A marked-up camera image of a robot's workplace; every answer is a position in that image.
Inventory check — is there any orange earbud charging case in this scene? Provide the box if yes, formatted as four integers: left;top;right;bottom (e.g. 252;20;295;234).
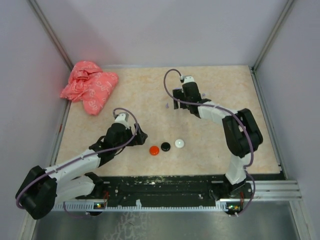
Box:
149;145;160;156

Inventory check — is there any black earbud charging case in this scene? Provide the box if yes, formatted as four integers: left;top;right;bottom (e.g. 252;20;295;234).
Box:
160;142;171;152

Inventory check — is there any white earbud charging case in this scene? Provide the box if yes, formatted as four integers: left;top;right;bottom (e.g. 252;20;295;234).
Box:
174;139;185;149

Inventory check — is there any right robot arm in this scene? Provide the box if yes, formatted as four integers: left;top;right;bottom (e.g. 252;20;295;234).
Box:
172;82;263;198

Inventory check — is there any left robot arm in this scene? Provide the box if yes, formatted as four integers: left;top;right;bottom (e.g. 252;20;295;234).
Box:
15;123;148;220

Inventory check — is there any pink crumpled cloth bag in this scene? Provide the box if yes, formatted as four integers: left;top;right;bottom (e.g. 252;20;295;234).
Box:
60;61;119;116

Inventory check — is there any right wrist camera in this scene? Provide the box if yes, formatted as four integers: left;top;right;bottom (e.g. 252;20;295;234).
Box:
180;75;195;85

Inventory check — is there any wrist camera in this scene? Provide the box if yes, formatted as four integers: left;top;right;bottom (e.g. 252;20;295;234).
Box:
114;112;130;129
180;75;195;85

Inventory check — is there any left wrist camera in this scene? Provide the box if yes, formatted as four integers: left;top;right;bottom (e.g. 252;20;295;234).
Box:
114;112;130;129

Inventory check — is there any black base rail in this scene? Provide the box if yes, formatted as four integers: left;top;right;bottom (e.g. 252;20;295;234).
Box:
80;175;253;208

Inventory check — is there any white cable duct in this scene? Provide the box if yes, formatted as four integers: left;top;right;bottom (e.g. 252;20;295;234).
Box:
53;199;232;213

